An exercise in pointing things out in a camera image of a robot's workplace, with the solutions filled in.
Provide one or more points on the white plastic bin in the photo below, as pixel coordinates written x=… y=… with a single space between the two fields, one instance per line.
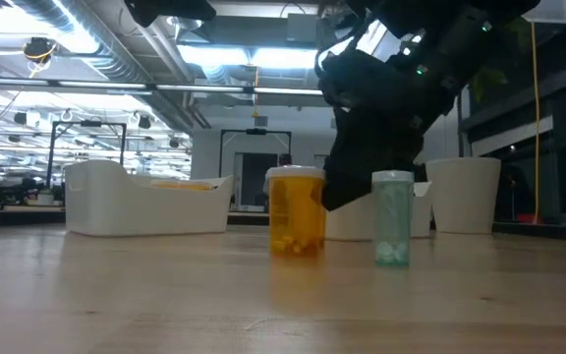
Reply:
x=116 y=206
x=349 y=221

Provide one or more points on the red tray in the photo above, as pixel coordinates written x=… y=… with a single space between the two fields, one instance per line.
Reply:
x=528 y=218

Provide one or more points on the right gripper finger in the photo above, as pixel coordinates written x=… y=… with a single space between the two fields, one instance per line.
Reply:
x=354 y=167
x=401 y=147

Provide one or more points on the white hanging panel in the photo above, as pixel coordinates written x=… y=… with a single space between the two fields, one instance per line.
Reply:
x=546 y=10

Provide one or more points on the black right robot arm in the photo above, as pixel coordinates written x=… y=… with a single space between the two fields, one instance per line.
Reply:
x=460 y=39

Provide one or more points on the black background station frame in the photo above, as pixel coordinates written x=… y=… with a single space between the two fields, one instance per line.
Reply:
x=86 y=123
x=256 y=131

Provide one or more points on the black background equipment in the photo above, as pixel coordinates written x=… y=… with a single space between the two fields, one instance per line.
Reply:
x=419 y=173

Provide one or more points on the silver air duct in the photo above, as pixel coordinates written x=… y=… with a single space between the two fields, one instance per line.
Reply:
x=116 y=69

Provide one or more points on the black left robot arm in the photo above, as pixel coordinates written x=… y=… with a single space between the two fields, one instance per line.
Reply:
x=170 y=9

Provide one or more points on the small green pill bottle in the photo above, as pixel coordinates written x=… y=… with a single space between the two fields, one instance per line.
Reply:
x=392 y=221

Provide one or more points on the white plant pot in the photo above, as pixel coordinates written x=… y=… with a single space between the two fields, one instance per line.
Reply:
x=465 y=196

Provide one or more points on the long ceiling light strip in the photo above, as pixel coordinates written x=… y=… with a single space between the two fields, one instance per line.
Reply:
x=204 y=88

